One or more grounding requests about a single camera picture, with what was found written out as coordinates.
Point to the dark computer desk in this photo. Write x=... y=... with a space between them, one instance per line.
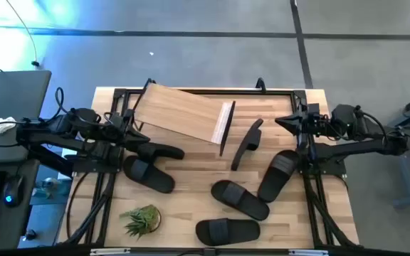
x=13 y=224

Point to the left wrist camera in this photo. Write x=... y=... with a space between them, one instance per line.
x=126 y=114

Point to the silver rail bracket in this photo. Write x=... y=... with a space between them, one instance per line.
x=110 y=252
x=308 y=252

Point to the green potted succulent plant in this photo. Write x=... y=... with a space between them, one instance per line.
x=142 y=220

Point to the black caster wheel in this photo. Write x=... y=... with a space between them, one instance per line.
x=30 y=235

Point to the teal and grey floor item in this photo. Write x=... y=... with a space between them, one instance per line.
x=48 y=183

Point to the white crumpled tissue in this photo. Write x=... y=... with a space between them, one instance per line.
x=1 y=126

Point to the black aluminium table frame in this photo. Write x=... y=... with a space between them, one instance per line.
x=276 y=92

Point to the grey side desk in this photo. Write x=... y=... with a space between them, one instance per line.
x=13 y=96

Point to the black computer mouse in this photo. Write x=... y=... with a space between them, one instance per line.
x=13 y=190

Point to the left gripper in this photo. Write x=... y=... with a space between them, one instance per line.
x=119 y=129

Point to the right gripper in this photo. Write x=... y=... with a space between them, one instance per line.
x=313 y=124

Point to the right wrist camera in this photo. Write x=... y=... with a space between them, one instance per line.
x=313 y=109

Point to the black desk beam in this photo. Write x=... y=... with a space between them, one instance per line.
x=52 y=161

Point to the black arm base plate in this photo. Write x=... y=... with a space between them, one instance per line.
x=333 y=167
x=87 y=167

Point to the black crossbar rail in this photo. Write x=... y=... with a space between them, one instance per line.
x=30 y=253

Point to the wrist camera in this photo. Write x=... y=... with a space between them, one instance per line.
x=126 y=114
x=313 y=109

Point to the wooden shelf with black frame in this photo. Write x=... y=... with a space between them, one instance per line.
x=176 y=110

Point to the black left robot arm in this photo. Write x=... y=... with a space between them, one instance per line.
x=48 y=138

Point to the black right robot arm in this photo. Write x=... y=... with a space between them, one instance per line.
x=361 y=145

